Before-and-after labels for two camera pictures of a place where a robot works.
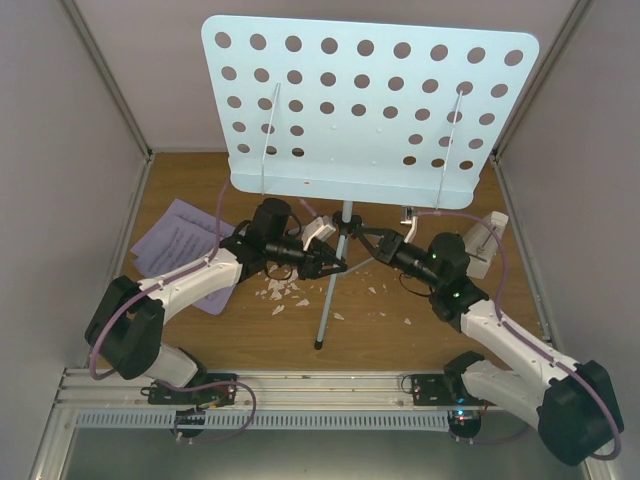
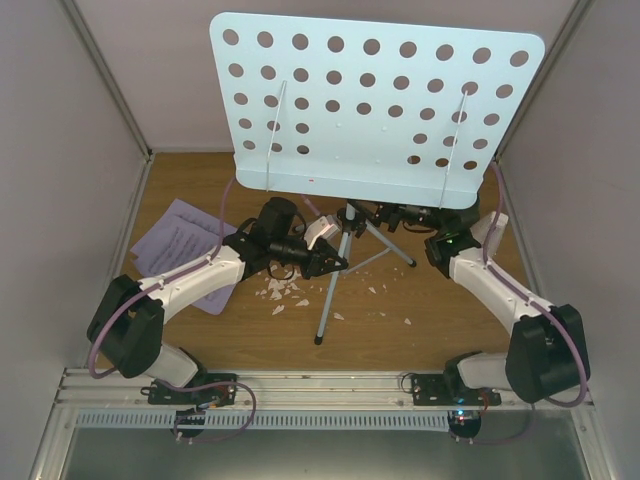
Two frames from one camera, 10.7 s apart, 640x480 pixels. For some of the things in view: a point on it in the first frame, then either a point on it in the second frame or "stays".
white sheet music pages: [182, 235] stays
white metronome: [481, 243] stays
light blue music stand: [369, 114] stays
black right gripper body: [390, 248] → [393, 216]
